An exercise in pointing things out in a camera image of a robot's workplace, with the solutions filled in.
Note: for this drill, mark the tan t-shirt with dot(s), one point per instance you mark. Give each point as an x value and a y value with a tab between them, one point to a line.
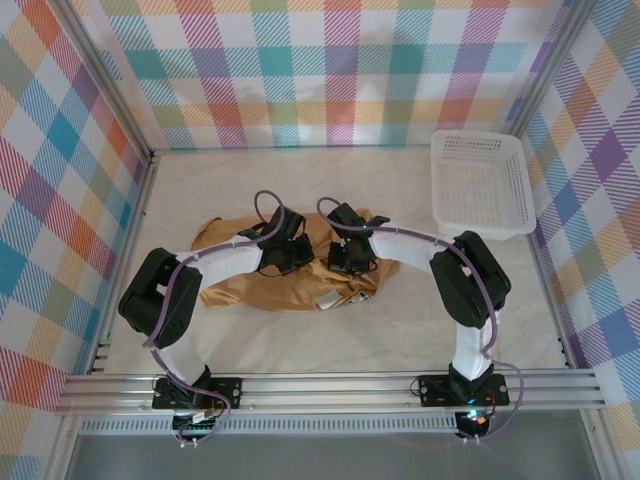
280	295

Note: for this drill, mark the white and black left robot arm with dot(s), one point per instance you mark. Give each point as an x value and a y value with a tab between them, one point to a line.
225	257

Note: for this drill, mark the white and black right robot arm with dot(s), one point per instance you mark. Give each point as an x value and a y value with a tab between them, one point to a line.
410	245

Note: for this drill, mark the white perforated plastic basket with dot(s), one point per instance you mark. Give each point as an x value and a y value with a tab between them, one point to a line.
480	175

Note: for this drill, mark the aluminium mounting beam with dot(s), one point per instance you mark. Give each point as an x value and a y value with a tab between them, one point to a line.
325	392

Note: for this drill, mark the small control circuit board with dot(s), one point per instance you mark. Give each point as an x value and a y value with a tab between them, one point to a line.
192	427
475	422

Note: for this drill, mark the aluminium side frame rail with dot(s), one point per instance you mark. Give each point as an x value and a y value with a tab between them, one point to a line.
557	310
135	220

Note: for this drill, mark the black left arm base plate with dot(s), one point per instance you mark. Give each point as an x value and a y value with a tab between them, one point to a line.
227	390

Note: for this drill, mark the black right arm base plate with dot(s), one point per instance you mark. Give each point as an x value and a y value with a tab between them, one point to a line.
435	390

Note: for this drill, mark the aluminium frame post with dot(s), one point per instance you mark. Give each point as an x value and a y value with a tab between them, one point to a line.
100	75
602	450
60	455
550	65

